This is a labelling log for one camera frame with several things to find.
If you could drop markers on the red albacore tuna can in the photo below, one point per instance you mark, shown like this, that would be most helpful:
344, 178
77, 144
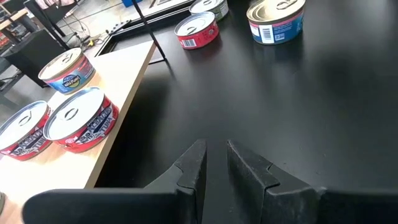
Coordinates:
21, 130
77, 118
196, 31

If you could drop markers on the black metal table frame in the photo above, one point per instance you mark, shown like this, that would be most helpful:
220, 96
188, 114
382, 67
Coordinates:
149, 23

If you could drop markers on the blue bin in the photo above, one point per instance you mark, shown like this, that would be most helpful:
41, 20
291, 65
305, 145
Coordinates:
132, 2

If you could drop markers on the black box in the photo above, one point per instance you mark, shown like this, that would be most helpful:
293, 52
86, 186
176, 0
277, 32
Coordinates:
31, 53

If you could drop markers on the blue Wild Planet can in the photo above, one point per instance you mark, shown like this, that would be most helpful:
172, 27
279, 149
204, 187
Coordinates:
276, 21
66, 77

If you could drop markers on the wooden background desk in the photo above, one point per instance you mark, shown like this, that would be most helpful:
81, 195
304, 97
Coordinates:
12, 18

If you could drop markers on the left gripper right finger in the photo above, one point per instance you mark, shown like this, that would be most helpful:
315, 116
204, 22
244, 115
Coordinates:
273, 199

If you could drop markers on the wooden shelf with black frame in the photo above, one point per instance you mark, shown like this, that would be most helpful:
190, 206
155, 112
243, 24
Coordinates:
124, 77

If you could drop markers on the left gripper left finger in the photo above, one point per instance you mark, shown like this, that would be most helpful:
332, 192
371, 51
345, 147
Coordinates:
192, 174

